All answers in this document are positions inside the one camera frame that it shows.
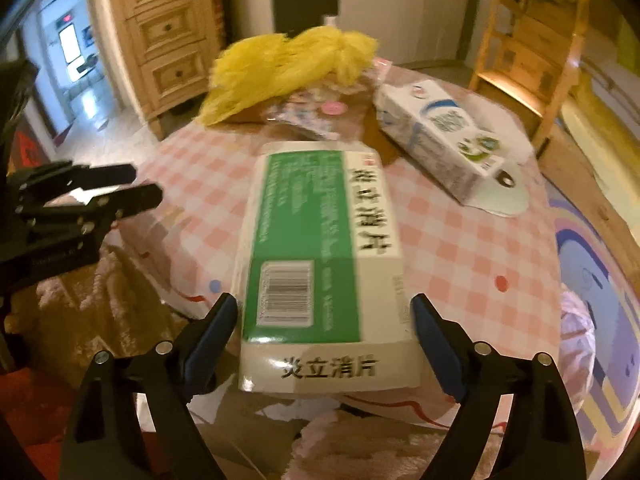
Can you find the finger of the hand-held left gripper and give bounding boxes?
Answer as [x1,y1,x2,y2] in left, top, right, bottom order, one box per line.
[15,183,164,256]
[7,161,137,201]

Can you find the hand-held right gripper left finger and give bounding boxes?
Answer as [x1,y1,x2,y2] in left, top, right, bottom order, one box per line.
[60,292,240,480]

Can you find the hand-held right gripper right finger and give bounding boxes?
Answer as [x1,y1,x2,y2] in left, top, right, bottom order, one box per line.
[409,294,588,480]

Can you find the bin with pink bag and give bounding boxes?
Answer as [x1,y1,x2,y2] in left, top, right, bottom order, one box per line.
[559,285,598,416]

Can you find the green and white medicine box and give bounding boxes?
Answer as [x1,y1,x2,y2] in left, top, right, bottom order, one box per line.
[231,140,423,395]

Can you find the pink fluffy garment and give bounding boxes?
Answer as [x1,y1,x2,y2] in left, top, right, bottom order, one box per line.
[30,232,501,480]

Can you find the pink checked tablecloth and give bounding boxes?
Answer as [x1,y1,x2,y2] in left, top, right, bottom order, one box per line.
[115,62,563,431]

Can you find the red cloth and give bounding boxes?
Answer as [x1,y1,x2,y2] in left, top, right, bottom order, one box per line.
[0,367,88,461]

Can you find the wooden drawer cabinet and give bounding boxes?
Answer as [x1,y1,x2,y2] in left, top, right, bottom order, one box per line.
[87,0,226,141]

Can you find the pastel rainbow oval rug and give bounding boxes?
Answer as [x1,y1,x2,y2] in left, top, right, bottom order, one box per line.
[545,187,640,436]

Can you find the patterned clear plastic packet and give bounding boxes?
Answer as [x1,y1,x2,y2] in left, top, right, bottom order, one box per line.
[265,85,351,143]

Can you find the white and blue milk carton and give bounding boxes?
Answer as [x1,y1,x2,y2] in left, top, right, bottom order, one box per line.
[374,79,506,207]

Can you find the wooden ladder shelf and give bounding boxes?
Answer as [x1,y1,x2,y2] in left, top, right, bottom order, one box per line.
[467,0,593,161]

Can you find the white wardrobe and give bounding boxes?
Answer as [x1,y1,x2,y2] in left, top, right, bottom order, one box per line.
[337,0,473,68]

